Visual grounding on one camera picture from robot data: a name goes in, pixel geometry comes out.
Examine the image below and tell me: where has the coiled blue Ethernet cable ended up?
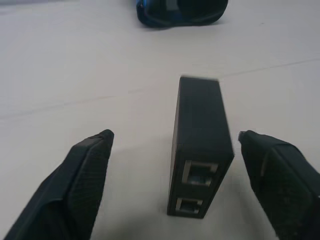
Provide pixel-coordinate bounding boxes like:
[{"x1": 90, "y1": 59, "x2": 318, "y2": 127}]
[{"x1": 135, "y1": 0, "x2": 229, "y2": 26}]

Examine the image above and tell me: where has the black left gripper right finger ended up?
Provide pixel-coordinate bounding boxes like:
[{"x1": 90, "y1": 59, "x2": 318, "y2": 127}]
[{"x1": 237, "y1": 129, "x2": 320, "y2": 240}]

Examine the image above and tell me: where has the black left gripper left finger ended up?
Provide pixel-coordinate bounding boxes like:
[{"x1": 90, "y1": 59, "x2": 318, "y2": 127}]
[{"x1": 4, "y1": 128, "x2": 115, "y2": 240}]

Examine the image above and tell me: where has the small black two-port box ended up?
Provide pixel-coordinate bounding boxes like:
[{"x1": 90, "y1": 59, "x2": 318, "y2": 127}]
[{"x1": 166, "y1": 76, "x2": 235, "y2": 220}]

